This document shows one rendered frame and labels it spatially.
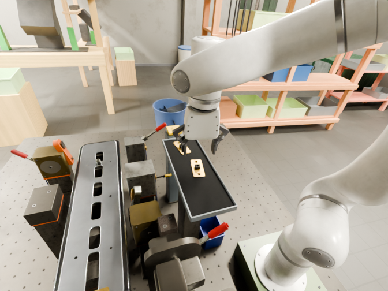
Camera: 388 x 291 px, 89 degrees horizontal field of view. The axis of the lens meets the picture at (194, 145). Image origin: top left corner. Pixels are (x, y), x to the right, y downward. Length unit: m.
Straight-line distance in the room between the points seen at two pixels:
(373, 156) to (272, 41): 0.29
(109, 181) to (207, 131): 0.49
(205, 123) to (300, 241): 0.37
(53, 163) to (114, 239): 0.47
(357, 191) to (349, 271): 1.68
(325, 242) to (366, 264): 1.76
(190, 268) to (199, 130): 0.33
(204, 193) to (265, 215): 0.66
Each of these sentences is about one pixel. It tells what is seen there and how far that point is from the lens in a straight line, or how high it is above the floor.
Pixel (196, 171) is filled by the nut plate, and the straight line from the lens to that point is 0.66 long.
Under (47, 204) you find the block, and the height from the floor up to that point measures 1.03.
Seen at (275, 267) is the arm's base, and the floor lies 0.89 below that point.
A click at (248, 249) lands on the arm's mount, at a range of 0.96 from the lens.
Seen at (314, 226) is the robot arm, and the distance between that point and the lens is 0.58.
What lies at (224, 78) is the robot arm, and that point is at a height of 1.50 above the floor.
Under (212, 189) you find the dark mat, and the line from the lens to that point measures 0.62.
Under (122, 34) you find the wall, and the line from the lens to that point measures 6.22.
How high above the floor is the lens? 1.61
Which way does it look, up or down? 36 degrees down
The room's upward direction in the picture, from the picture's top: 5 degrees clockwise
